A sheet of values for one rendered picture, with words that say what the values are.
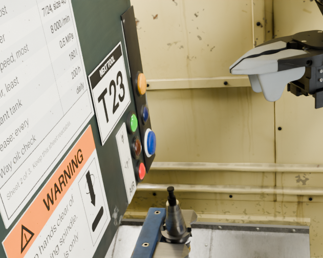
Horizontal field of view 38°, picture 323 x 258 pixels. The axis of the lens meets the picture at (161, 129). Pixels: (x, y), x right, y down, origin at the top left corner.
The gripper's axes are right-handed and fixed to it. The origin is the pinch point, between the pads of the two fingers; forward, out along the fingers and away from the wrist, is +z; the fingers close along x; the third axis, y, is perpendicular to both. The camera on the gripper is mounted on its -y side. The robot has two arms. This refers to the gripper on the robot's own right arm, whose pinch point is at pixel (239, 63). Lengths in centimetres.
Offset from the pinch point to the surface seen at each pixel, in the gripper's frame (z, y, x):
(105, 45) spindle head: 17.0, -7.7, -6.6
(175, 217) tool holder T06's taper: 5.0, 38.5, 23.4
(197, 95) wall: -17, 33, 65
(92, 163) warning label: 21.2, 0.4, -13.9
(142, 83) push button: 12.6, -0.7, -0.6
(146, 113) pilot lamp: 12.7, 3.4, -0.3
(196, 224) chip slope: -12, 78, 67
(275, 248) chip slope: -32, 82, 50
